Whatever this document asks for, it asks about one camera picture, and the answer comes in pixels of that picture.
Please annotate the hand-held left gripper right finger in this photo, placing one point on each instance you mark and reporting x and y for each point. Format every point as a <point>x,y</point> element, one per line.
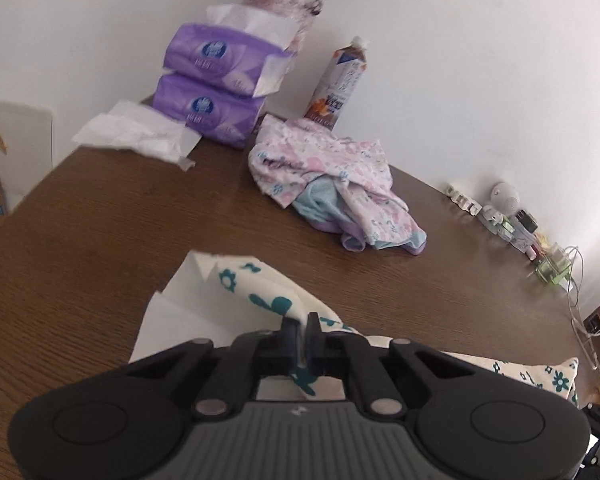
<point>312,342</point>

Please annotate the white robot figurine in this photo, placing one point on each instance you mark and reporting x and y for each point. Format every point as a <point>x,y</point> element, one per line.
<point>505,195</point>

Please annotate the cream teal-flowered garment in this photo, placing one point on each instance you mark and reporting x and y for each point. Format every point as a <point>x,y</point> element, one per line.
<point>240,305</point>

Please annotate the green spray bottle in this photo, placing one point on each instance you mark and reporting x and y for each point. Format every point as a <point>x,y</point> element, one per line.
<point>562,275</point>

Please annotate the white carton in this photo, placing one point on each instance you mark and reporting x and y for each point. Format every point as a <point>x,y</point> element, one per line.
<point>20,135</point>

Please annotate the small green-white boxes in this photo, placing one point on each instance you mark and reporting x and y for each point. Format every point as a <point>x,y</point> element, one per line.
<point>505,230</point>

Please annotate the glass cup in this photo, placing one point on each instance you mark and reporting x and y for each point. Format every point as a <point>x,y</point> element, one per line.
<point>550,267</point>

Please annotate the pink floral garment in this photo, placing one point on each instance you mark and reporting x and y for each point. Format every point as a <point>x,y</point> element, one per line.
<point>320,160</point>

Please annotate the opened purple tissue pack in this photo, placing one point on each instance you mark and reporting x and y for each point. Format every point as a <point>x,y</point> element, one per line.
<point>205,52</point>

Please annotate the light blue purple-trimmed garment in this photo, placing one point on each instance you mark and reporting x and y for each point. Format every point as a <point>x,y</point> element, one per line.
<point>317,205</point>

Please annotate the tea bottle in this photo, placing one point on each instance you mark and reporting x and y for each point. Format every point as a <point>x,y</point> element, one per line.
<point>340,80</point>

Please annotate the loose white tissue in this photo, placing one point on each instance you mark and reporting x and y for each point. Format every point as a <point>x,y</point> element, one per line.
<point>130,130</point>

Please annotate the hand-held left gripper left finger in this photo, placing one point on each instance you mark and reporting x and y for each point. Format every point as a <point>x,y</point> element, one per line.
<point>292,342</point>

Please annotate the small black box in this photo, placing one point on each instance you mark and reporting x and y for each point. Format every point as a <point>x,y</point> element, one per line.
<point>526,220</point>

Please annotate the small red-white tube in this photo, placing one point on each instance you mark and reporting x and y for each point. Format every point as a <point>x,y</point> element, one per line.
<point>531,252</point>

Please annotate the black phone stand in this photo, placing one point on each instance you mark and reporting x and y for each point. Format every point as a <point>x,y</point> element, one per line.
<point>592,321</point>

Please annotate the small yellow box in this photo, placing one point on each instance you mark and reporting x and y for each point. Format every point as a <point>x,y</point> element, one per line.
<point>542,241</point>

